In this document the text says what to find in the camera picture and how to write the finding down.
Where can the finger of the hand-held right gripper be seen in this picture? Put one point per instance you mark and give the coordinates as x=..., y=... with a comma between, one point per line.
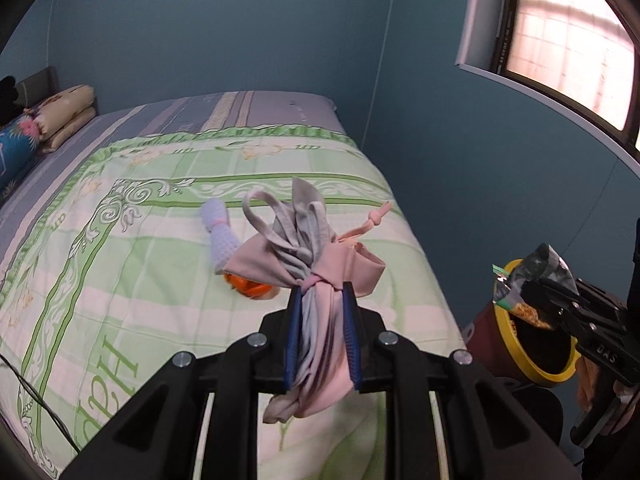
x=555, y=291
x=560, y=317

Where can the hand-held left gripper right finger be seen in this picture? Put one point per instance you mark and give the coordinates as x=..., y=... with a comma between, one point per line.
x=351, y=345

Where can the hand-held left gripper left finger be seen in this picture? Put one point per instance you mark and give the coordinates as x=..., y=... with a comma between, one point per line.
x=292, y=345

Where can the green silver snack wrapper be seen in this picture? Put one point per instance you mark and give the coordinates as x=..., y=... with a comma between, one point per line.
x=545, y=265

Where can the yellow rimmed trash bin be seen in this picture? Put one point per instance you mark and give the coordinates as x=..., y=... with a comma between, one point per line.
x=506, y=335

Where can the pink grey cloth garment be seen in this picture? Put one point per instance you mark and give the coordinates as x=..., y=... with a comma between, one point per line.
x=260, y=260

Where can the person's right hand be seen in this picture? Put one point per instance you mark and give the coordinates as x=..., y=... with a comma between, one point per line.
x=627, y=405

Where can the orange snack wrapper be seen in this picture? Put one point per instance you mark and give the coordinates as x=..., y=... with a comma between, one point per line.
x=247, y=289

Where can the purple foam fruit net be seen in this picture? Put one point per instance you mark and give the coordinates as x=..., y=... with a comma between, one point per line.
x=222, y=245

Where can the green printed blanket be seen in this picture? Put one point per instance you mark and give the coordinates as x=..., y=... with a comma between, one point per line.
x=150, y=260

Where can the window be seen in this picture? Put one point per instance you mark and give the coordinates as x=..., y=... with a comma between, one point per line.
x=550, y=35

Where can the grey striped bed sheet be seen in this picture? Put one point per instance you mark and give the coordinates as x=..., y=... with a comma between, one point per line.
x=150, y=120

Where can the beige folded quilt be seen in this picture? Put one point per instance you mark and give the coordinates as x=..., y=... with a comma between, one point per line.
x=65, y=110

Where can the blue floral quilt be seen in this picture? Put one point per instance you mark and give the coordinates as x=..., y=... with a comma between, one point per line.
x=15, y=150

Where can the grey headboard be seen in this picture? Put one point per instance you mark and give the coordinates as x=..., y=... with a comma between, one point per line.
x=42, y=80

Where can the black clothing pile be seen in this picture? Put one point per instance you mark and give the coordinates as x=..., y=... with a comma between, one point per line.
x=7, y=97

